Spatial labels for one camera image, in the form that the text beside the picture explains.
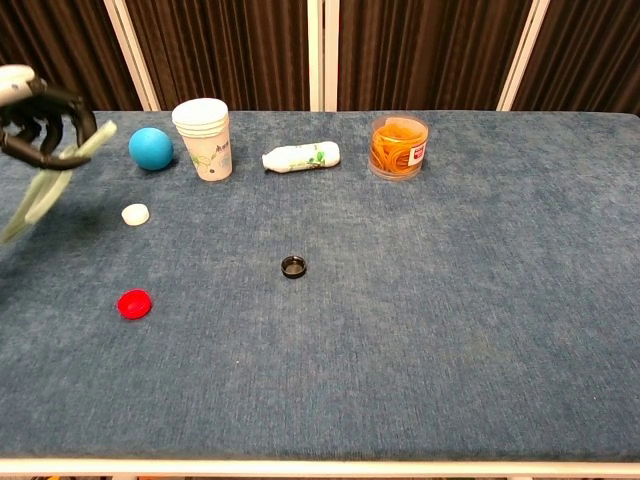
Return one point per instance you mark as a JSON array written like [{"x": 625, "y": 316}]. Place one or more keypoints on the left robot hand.
[{"x": 20, "y": 85}]

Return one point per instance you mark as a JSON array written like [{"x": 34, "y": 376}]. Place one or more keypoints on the pale green brush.
[{"x": 97, "y": 139}]

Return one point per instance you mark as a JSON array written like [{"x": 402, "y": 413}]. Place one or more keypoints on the white bottle cap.
[{"x": 135, "y": 214}]

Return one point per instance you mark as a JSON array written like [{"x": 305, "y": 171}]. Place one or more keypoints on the red bottle cap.
[{"x": 134, "y": 304}]

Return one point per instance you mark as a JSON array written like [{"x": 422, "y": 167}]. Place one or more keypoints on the white plastic bottle green print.
[{"x": 300, "y": 157}]

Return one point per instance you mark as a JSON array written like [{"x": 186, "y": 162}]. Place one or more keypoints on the black bottle cap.
[{"x": 293, "y": 266}]

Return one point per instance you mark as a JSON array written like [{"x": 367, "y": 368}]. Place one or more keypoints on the dark pleated partition panel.
[
  {"x": 225, "y": 50},
  {"x": 590, "y": 50},
  {"x": 425, "y": 50},
  {"x": 60, "y": 50}
]

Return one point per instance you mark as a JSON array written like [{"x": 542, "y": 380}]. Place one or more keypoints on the blue ball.
[{"x": 150, "y": 149}]

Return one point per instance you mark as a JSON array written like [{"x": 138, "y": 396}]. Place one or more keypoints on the stack of white paper cups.
[{"x": 207, "y": 145}]

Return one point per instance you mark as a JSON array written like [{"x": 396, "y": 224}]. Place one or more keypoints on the clear jar of rubber bands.
[{"x": 397, "y": 150}]

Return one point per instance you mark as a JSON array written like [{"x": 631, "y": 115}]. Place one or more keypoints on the blue table cloth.
[{"x": 375, "y": 350}]

